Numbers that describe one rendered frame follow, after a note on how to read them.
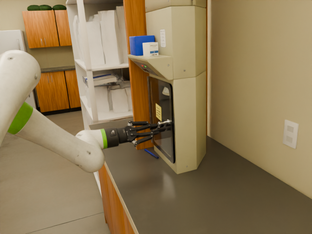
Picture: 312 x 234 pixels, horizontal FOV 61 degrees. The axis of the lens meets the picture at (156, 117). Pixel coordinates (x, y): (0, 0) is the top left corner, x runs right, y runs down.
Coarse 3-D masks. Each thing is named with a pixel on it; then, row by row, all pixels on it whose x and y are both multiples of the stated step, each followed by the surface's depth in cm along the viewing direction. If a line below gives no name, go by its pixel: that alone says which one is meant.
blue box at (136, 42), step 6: (132, 36) 129; (138, 36) 125; (144, 36) 126; (150, 36) 127; (132, 42) 129; (138, 42) 126; (144, 42) 127; (132, 48) 131; (138, 48) 127; (132, 54) 132; (138, 54) 127
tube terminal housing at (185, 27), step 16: (160, 16) 120; (176, 16) 110; (192, 16) 113; (176, 32) 112; (192, 32) 115; (160, 48) 126; (176, 48) 114; (192, 48) 117; (176, 64) 116; (192, 64) 119; (176, 80) 118; (192, 80) 121; (176, 96) 120; (192, 96) 123; (176, 112) 122; (192, 112) 125; (176, 128) 124; (192, 128) 128; (176, 144) 127; (192, 144) 130; (176, 160) 129; (192, 160) 133
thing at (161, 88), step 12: (156, 84) 135; (168, 84) 120; (156, 96) 137; (168, 96) 123; (168, 108) 125; (156, 120) 144; (168, 132) 130; (156, 144) 150; (168, 144) 133; (168, 156) 136
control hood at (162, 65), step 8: (128, 56) 138; (136, 56) 125; (160, 56) 118; (168, 56) 116; (136, 64) 140; (152, 64) 112; (160, 64) 113; (168, 64) 114; (160, 72) 114; (168, 72) 116
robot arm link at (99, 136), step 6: (78, 132) 118; (84, 132) 117; (90, 132) 117; (96, 132) 118; (102, 132) 119; (84, 138) 113; (90, 138) 114; (96, 138) 117; (102, 138) 118; (102, 144) 118
